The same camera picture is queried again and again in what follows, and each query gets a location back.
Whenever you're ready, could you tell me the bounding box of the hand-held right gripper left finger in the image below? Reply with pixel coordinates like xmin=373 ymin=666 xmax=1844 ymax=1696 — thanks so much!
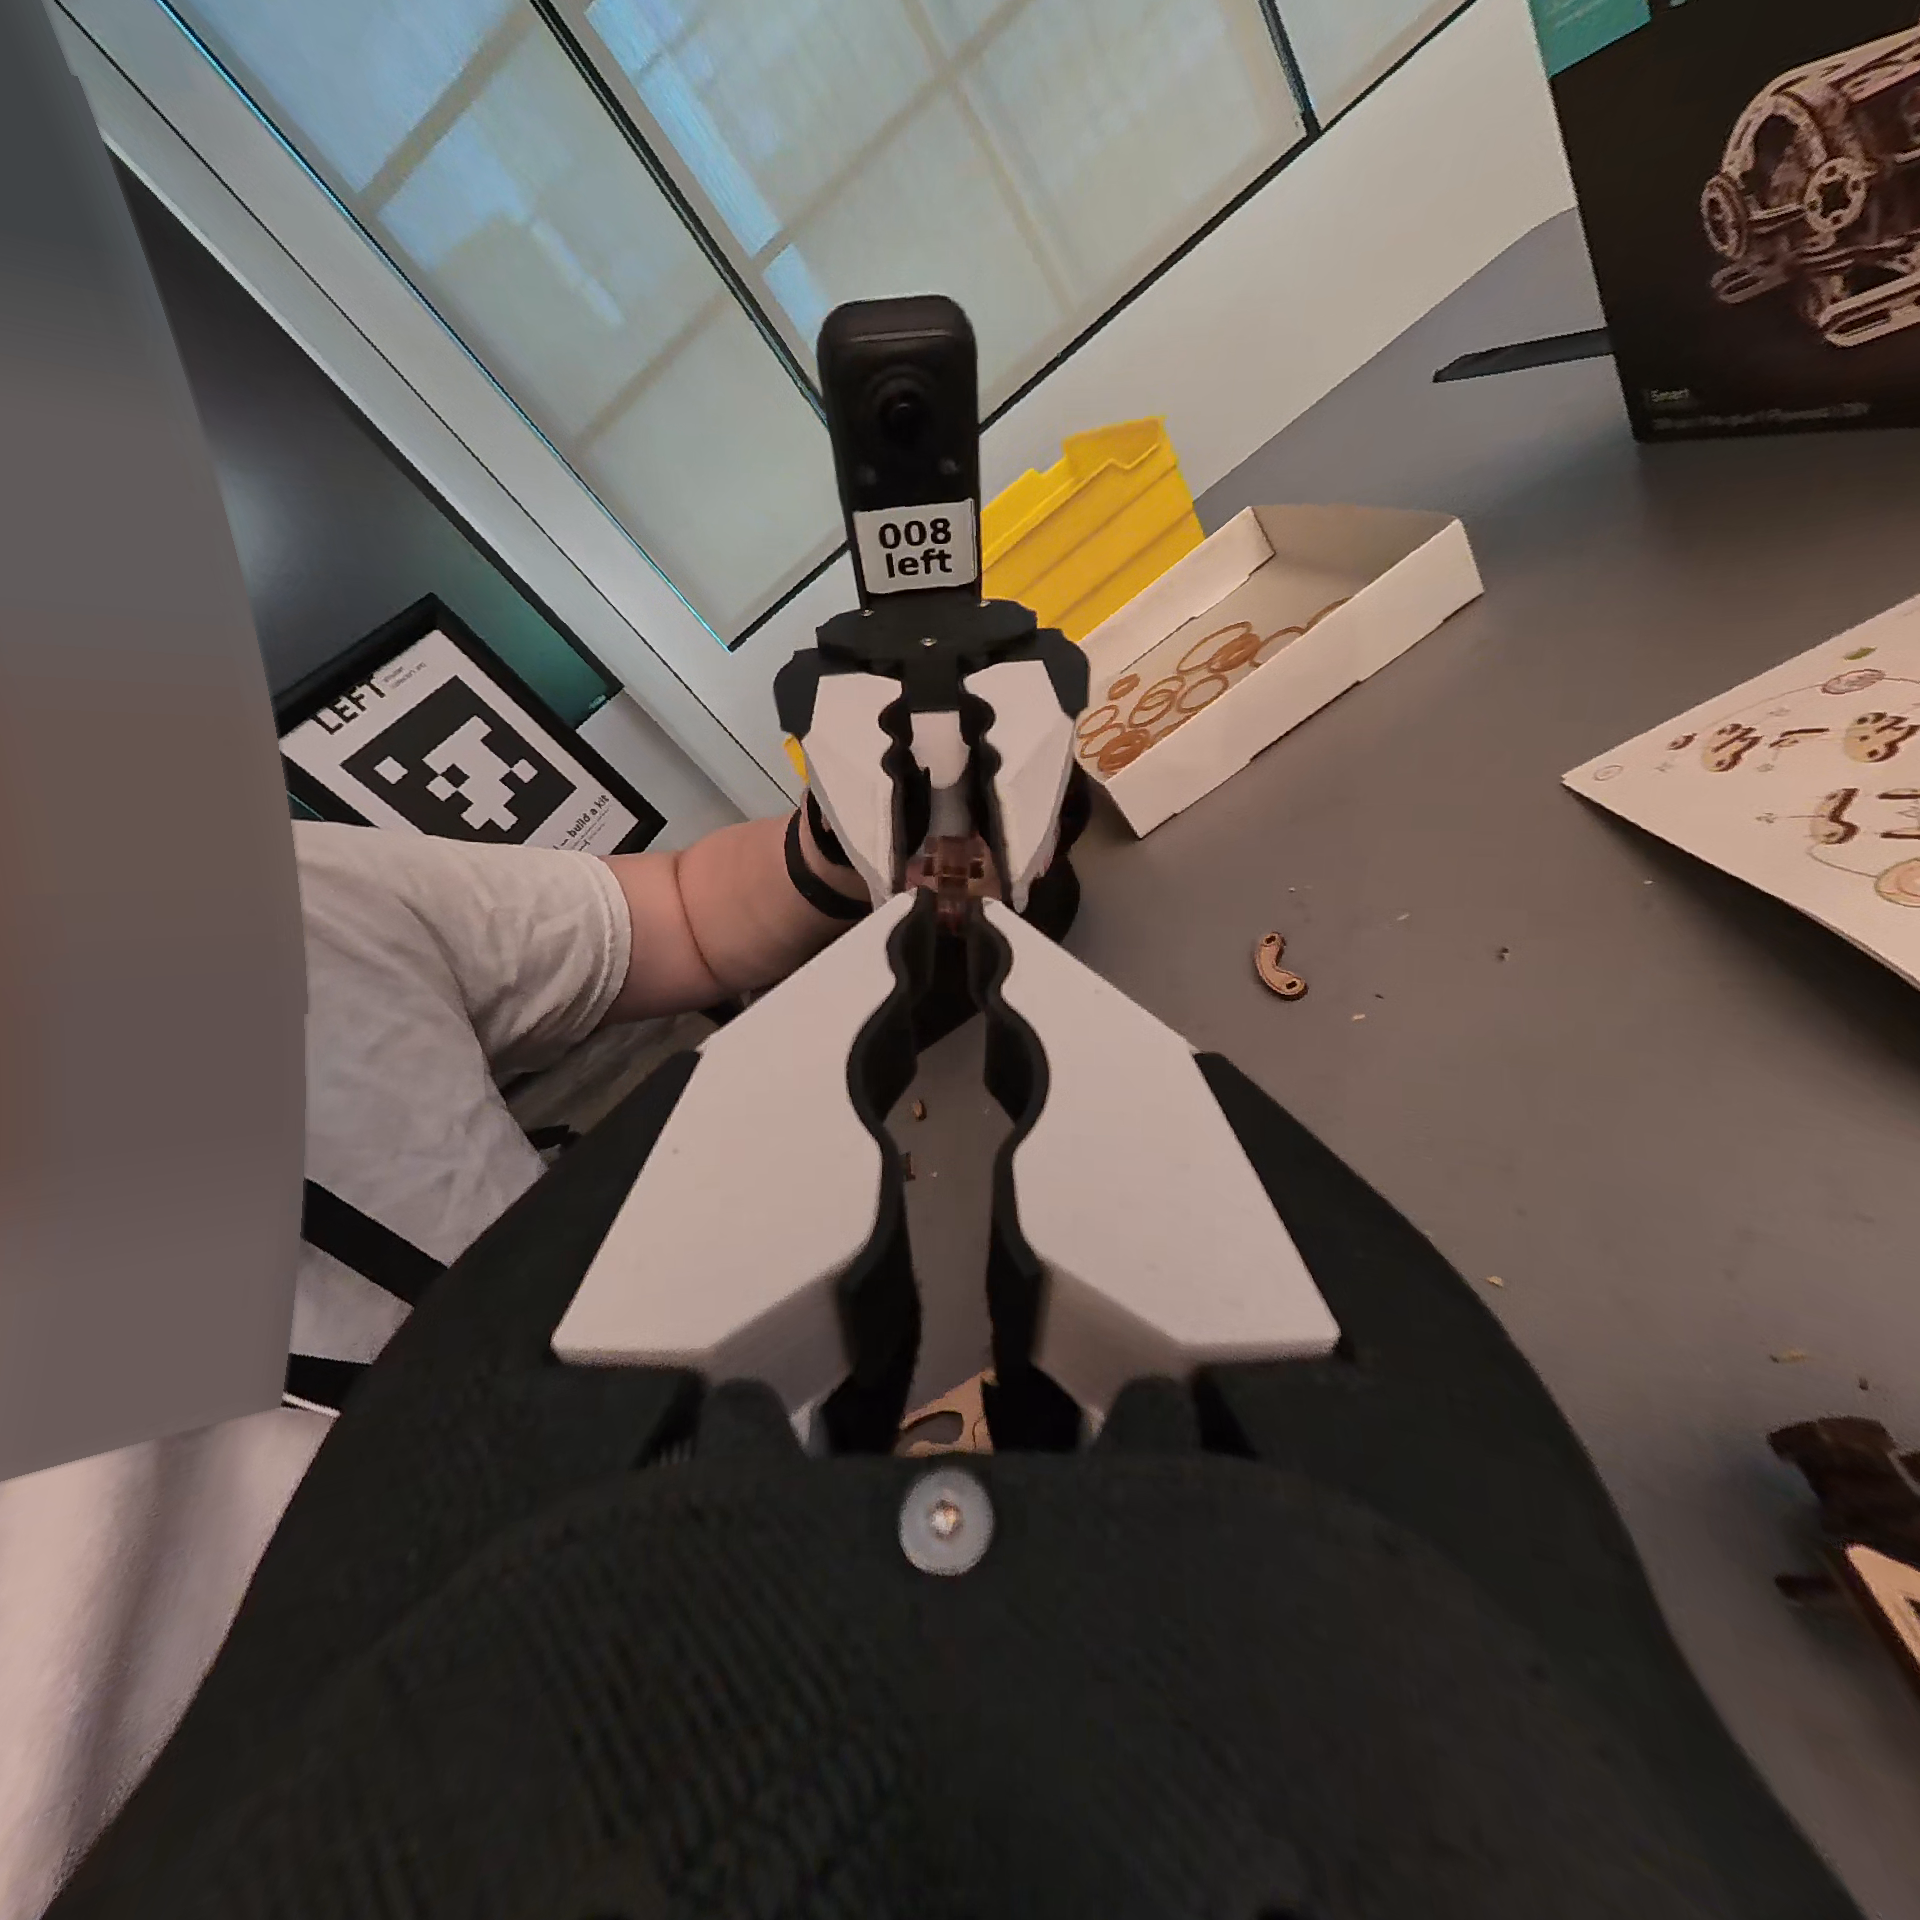
xmin=551 ymin=890 xmax=922 ymax=1456

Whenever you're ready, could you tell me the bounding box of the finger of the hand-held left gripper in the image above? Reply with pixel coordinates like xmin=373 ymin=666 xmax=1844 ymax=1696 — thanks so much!
xmin=967 ymin=660 xmax=1078 ymax=915
xmin=802 ymin=664 xmax=927 ymax=905

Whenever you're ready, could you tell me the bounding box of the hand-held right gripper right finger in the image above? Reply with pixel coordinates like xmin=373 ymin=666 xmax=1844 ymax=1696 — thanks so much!
xmin=982 ymin=897 xmax=1344 ymax=1453

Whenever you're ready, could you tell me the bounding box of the person's left forearm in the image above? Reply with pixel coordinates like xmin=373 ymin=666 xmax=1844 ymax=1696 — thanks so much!
xmin=607 ymin=817 xmax=841 ymax=1029

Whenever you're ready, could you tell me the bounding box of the black model kit box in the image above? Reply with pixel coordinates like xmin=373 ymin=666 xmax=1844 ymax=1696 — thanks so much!
xmin=1529 ymin=0 xmax=1920 ymax=444

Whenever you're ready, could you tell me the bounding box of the group of wooden rings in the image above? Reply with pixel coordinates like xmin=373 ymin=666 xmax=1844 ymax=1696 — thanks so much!
xmin=1077 ymin=596 xmax=1352 ymax=777

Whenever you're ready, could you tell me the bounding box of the yellow plastic bin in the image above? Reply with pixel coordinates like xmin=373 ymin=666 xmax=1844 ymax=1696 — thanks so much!
xmin=977 ymin=417 xmax=1209 ymax=640

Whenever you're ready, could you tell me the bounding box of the pale wooden part with holes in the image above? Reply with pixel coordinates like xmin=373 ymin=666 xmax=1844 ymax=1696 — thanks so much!
xmin=896 ymin=1368 xmax=998 ymax=1456

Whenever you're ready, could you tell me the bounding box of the frosted glass window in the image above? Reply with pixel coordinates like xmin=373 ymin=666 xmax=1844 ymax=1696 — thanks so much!
xmin=151 ymin=0 xmax=1478 ymax=649

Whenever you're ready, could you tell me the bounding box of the person's white shirt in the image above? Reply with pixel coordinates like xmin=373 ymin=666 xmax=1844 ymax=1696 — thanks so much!
xmin=0 ymin=822 xmax=634 ymax=1920

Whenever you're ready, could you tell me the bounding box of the black framed marker sign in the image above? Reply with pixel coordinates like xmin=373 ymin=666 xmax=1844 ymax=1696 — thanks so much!
xmin=273 ymin=593 xmax=669 ymax=858

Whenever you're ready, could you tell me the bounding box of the white cardboard box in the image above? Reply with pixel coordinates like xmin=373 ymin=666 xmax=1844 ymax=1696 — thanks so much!
xmin=1071 ymin=506 xmax=1488 ymax=840

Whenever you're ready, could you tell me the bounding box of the black flat stand base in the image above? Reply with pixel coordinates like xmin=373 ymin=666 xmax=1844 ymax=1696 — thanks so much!
xmin=1431 ymin=322 xmax=1617 ymax=384

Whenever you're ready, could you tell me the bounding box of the illustrated instruction booklet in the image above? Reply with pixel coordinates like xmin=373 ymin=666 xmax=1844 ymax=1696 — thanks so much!
xmin=1564 ymin=594 xmax=1920 ymax=992

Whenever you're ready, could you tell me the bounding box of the wooden gear assembly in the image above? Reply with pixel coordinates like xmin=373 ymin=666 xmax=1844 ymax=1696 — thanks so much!
xmin=1767 ymin=1417 xmax=1920 ymax=1706

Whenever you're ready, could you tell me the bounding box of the black strap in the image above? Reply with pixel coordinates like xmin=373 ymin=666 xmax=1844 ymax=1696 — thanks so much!
xmin=286 ymin=1177 xmax=453 ymax=1412

